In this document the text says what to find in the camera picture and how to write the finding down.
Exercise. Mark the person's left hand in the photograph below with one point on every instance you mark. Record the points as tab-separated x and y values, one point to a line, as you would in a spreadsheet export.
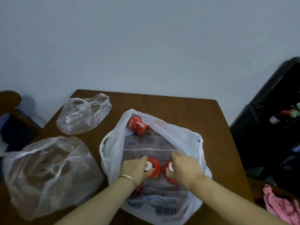
133	169

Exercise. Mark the person's right hand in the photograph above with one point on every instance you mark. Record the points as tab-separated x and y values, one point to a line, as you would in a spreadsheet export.
187	171

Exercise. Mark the person's right thumb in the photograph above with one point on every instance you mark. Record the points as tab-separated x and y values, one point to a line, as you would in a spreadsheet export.
168	173

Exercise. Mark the person's left thumb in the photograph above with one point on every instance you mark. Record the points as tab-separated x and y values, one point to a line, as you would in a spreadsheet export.
150	173

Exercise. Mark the red bottle with white cap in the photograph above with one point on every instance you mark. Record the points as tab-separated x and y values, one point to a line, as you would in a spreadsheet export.
169	179
155	167

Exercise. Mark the person's right forearm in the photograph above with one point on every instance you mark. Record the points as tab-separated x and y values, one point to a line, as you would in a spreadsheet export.
229	203

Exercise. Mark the person's left forearm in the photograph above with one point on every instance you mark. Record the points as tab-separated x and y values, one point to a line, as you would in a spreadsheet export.
98	203

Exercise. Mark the white printed shopping bag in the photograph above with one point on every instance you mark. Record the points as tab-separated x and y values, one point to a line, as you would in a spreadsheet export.
187	140

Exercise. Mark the red labelled bottle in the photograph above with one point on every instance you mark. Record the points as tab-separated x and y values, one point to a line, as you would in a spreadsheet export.
137	126

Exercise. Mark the small clear plastic bag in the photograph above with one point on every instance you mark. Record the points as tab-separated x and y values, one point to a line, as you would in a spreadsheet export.
79	117

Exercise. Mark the large clear plastic bag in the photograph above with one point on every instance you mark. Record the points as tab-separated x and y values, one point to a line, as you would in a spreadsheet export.
51	175

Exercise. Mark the black open suitcase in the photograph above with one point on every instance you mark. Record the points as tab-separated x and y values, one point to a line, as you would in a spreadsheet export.
264	142

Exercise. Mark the pink cloth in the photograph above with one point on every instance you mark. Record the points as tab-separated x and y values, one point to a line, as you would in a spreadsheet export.
281	206

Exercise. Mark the red and white tube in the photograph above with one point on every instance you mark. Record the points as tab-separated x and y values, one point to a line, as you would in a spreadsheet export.
284	114

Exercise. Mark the wooden chair with dark cushion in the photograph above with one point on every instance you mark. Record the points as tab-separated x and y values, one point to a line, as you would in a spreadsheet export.
16	131

